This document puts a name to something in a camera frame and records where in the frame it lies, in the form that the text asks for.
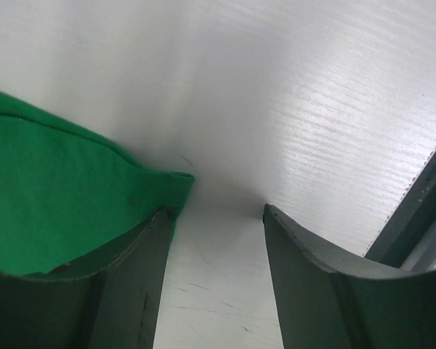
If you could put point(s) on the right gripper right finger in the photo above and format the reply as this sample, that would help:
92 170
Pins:
327 297

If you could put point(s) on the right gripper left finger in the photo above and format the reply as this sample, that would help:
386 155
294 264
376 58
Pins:
108 298

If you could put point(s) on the green t-shirt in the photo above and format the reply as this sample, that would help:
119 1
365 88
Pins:
65 190

